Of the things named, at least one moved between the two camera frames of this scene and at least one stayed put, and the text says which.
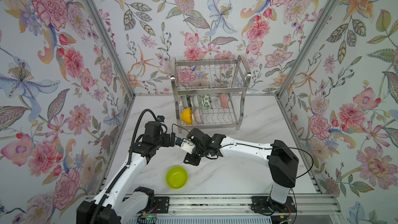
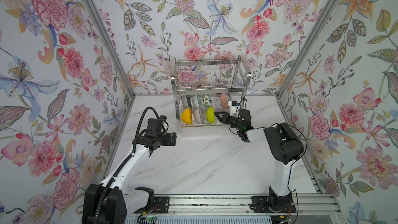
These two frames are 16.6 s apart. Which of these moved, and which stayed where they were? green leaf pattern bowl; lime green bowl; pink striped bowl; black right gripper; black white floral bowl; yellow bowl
Moved: black right gripper; lime green bowl
Stayed: yellow bowl; green leaf pattern bowl; black white floral bowl; pink striped bowl
